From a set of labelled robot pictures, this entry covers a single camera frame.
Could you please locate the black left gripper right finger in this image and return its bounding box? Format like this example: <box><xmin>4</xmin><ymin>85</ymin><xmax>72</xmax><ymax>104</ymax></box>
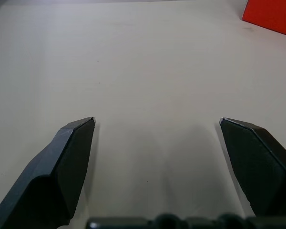
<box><xmin>219</xmin><ymin>117</ymin><xmax>286</xmax><ymax>218</ymax></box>

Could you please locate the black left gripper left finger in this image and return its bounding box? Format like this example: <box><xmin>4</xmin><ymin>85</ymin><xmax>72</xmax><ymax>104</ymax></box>
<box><xmin>0</xmin><ymin>116</ymin><xmax>96</xmax><ymax>229</ymax></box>

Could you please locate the red box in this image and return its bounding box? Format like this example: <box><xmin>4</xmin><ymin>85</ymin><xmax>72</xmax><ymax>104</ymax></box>
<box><xmin>242</xmin><ymin>0</ymin><xmax>286</xmax><ymax>38</ymax></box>

